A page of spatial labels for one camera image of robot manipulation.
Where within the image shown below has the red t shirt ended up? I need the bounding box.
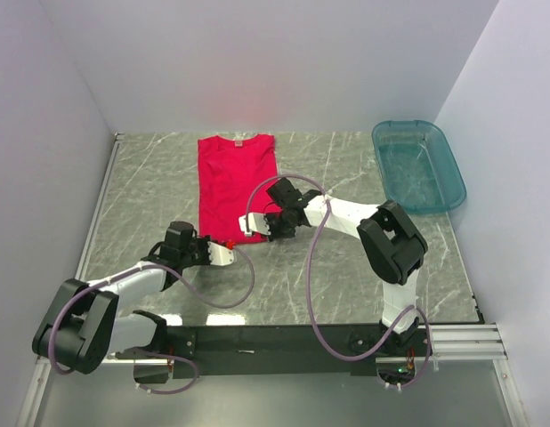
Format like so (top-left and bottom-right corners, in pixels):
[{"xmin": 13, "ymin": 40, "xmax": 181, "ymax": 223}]
[{"xmin": 198, "ymin": 133, "xmax": 278, "ymax": 245}]

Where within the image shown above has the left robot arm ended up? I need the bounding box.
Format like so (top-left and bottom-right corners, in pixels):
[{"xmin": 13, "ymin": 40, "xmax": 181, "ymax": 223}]
[{"xmin": 31, "ymin": 222, "xmax": 212, "ymax": 375}]

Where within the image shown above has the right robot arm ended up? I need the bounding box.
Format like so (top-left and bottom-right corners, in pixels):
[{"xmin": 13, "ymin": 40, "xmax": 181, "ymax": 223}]
[{"xmin": 267, "ymin": 174, "xmax": 428, "ymax": 362}]

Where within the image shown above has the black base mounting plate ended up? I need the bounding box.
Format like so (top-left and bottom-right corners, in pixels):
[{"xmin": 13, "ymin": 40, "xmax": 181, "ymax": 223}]
[{"xmin": 114, "ymin": 324, "xmax": 434, "ymax": 379}]

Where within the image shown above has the teal plastic bin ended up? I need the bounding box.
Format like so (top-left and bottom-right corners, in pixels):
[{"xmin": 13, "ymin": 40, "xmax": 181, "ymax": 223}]
[{"xmin": 372, "ymin": 120, "xmax": 467, "ymax": 215}]

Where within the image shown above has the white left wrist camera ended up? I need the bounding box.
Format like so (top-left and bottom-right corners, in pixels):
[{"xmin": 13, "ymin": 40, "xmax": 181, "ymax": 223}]
[{"xmin": 207, "ymin": 240, "xmax": 236, "ymax": 267}]

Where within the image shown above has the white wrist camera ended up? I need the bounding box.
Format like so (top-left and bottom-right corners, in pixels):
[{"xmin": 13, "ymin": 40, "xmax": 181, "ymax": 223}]
[
  {"xmin": 239, "ymin": 213, "xmax": 271, "ymax": 238},
  {"xmin": 207, "ymin": 240, "xmax": 236, "ymax": 267}
]

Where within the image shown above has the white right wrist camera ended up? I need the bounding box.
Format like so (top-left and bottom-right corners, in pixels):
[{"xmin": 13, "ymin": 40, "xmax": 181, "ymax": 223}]
[{"xmin": 239, "ymin": 213, "xmax": 271, "ymax": 238}]

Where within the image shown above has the aluminium frame rail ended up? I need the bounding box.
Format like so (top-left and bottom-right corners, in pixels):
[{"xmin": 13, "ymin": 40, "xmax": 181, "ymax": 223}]
[{"xmin": 37, "ymin": 323, "xmax": 510, "ymax": 364}]

